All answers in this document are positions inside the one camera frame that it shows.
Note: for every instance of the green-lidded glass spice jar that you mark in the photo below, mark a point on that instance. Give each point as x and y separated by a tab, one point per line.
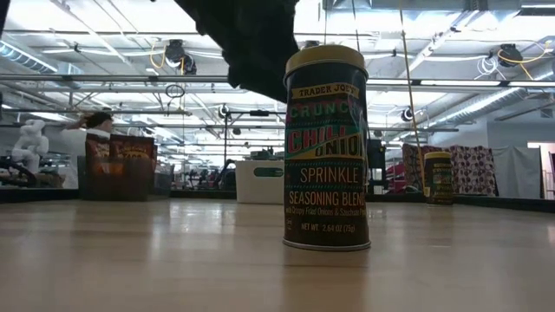
260	56

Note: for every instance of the brown taco seasoning packet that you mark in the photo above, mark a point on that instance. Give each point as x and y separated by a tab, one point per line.
132	149
97	149

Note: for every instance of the yellow-lidded seasoning tin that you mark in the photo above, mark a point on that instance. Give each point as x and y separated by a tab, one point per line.
325	173
439	180

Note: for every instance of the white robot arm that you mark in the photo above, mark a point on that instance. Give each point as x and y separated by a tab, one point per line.
30	143

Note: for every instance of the small black ceiling reel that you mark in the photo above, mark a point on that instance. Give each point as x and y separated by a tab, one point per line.
224	112
406	115

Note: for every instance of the person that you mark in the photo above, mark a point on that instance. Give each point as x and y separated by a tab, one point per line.
102	123

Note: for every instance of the white plastic bin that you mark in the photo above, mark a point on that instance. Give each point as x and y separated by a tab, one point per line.
256	190

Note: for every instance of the grey translucent plastic bin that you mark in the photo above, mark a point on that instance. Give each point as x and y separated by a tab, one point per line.
121	186

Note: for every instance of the black monitor screen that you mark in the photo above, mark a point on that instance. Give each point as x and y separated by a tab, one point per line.
376	160

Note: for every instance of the red white fabric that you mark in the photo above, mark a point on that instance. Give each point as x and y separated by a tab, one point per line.
395	173

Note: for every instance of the patterned cloth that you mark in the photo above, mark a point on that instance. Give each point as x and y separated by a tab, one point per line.
472	169

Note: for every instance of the grey cloth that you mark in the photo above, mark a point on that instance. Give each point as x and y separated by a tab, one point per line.
516	173

